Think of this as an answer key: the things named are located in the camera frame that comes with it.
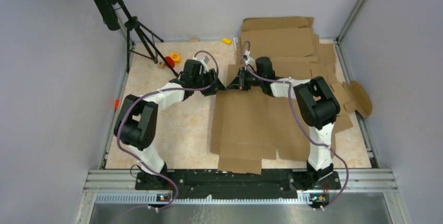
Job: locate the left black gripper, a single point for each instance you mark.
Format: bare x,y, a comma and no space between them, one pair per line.
217,85

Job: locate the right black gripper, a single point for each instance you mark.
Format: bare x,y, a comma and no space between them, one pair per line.
239,83

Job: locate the cardboard box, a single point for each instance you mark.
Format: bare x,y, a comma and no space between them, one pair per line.
252,131

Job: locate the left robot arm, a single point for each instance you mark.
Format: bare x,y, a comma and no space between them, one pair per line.
136,126

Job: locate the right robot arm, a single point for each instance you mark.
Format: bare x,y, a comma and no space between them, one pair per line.
317,104

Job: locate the yellow round toy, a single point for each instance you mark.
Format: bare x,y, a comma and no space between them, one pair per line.
175,57

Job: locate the small printed card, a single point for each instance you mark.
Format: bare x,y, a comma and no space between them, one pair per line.
235,41

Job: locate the red round toy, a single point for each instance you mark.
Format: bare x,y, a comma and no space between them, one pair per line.
170,61

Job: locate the yellow block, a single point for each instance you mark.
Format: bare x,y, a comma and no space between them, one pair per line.
226,41

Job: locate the stack of cardboard blanks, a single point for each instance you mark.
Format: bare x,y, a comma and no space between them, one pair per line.
295,50

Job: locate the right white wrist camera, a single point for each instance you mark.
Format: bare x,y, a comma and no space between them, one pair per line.
248,60

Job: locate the orange clip on frame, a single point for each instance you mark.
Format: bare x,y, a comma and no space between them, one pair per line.
116,104

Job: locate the black camera tripod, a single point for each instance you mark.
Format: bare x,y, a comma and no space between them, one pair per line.
108,8

